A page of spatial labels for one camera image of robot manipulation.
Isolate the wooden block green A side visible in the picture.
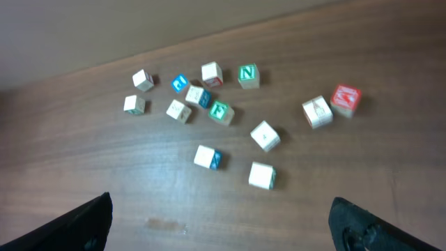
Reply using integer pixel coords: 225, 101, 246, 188
123, 95, 146, 115

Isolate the wooden block blue A side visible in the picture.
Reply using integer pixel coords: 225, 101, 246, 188
166, 100, 192, 124

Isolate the wooden block number four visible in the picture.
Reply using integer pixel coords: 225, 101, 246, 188
250, 121, 281, 152

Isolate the red letter M block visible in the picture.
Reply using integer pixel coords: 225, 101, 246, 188
330, 84, 362, 118

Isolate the green letter N block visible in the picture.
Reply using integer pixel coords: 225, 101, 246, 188
238, 63, 260, 89

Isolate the wooden block hammer picture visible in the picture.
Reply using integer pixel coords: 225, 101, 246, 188
194, 145, 222, 170

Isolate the plain wooden block top-left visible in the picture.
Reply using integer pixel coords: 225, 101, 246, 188
132, 69, 155, 92

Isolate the blue letter P block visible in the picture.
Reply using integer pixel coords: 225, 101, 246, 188
171, 74, 190, 93

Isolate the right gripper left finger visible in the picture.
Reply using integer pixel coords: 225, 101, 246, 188
1, 192, 113, 251

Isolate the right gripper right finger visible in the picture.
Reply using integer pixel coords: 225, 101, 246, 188
328, 197, 440, 251

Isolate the plain wooden block green side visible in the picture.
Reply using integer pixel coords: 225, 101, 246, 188
248, 162, 277, 190

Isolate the green letter F block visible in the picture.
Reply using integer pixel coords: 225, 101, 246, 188
208, 100, 235, 126

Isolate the wooden block red A side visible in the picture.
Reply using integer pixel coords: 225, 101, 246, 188
302, 96, 333, 129

